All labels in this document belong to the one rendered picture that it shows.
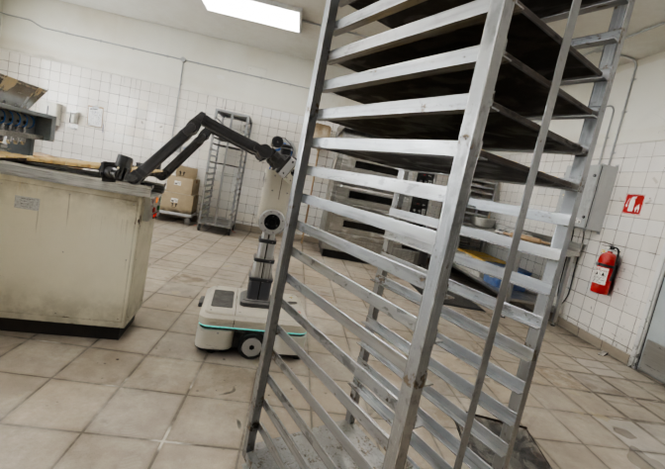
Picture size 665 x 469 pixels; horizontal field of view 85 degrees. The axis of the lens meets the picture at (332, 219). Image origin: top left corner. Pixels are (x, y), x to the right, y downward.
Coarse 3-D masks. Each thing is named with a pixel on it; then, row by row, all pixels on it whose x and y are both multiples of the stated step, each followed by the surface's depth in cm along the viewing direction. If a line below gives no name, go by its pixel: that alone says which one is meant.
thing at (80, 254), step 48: (0, 192) 180; (48, 192) 185; (96, 192) 190; (0, 240) 183; (48, 240) 188; (96, 240) 193; (144, 240) 214; (0, 288) 187; (48, 288) 191; (96, 288) 196; (96, 336) 203
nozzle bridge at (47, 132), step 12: (12, 108) 185; (24, 120) 209; (36, 120) 220; (48, 120) 221; (0, 132) 184; (12, 132) 193; (36, 132) 221; (48, 132) 222; (12, 144) 220; (24, 144) 221
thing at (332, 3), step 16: (336, 0) 110; (320, 48) 111; (320, 64) 111; (320, 80) 112; (320, 96) 113; (304, 128) 114; (304, 144) 114; (304, 160) 115; (304, 176) 116; (288, 208) 117; (288, 224) 116; (288, 240) 117; (288, 256) 118; (272, 288) 121; (272, 304) 120; (272, 320) 120; (272, 336) 121; (256, 384) 123; (256, 400) 123; (256, 416) 124; (256, 432) 125
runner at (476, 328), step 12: (384, 276) 142; (396, 288) 136; (408, 288) 131; (420, 300) 126; (444, 312) 117; (456, 312) 114; (456, 324) 111; (468, 324) 110; (480, 324) 106; (480, 336) 103; (504, 336) 100; (504, 348) 98; (516, 348) 97; (528, 348) 95; (528, 360) 93
